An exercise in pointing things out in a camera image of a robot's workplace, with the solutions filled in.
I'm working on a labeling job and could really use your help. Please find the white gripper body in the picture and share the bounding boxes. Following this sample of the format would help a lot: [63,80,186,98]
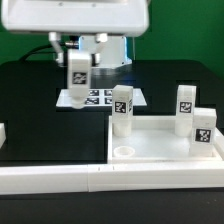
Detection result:
[1,0,149,37]

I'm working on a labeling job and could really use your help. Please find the white obstacle bar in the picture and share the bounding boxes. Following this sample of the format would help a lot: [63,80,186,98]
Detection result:
[0,123,6,149]
[0,161,224,195]

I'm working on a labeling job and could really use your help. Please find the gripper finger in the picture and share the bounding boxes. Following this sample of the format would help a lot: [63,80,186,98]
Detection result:
[48,32,64,66]
[91,33,108,66]

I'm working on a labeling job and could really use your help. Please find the white left obstacle bar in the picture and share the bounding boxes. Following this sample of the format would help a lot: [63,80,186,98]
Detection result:
[0,123,6,149]

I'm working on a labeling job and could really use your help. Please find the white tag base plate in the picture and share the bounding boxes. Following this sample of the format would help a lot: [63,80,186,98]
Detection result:
[56,88,147,108]

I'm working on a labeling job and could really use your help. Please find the white square tabletop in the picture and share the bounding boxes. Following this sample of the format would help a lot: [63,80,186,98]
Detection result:
[107,116,224,164]

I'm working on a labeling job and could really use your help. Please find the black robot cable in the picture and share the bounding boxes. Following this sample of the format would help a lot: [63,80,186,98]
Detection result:
[18,43,58,62]

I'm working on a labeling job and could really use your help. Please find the white front obstacle bar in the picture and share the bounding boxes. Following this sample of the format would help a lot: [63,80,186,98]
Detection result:
[0,161,224,195]

